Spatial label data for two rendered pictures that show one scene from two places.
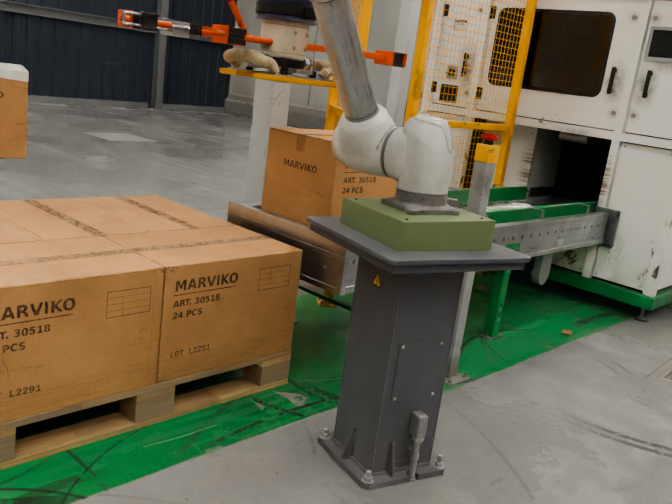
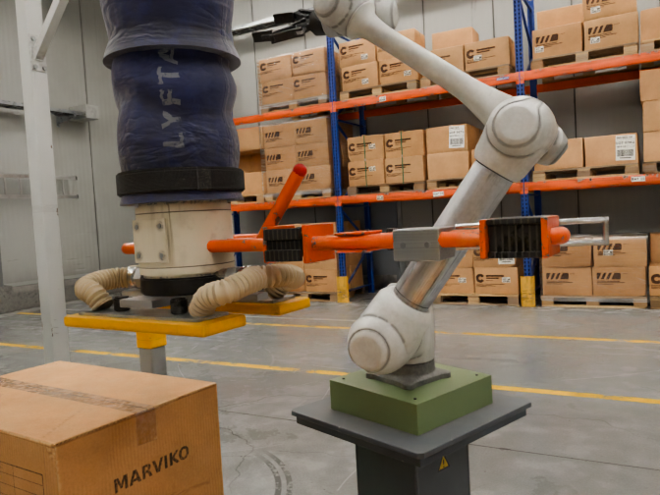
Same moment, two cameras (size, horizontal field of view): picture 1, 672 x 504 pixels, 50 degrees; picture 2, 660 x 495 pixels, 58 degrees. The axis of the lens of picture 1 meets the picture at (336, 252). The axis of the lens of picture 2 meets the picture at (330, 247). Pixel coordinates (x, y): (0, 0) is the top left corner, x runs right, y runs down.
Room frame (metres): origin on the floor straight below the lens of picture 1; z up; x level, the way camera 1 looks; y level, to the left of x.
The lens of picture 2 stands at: (2.62, 1.40, 1.31)
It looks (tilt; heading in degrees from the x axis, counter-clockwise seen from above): 3 degrees down; 260
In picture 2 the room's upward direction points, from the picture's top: 3 degrees counter-clockwise
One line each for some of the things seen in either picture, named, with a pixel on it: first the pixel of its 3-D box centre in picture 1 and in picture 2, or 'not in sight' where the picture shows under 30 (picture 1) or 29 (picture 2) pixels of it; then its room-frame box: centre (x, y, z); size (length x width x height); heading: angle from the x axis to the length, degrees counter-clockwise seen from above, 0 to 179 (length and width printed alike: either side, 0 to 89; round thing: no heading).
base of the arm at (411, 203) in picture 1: (426, 199); (403, 365); (2.13, -0.25, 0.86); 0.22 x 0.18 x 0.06; 118
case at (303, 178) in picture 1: (348, 183); (64, 477); (3.01, -0.02, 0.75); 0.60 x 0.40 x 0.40; 137
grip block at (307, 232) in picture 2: (229, 35); (299, 243); (2.50, 0.45, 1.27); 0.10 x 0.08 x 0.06; 48
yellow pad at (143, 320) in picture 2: (263, 71); (149, 311); (2.75, 0.36, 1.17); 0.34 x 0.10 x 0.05; 138
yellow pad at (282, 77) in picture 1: (298, 76); (225, 296); (2.62, 0.22, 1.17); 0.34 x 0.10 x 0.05; 138
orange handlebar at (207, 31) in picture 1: (264, 39); (311, 239); (2.46, 0.33, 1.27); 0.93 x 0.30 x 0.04; 138
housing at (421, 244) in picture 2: (175, 28); (423, 244); (2.34, 0.60, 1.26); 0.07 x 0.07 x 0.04; 48
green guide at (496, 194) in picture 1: (449, 195); not in sight; (4.08, -0.61, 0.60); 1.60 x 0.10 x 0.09; 138
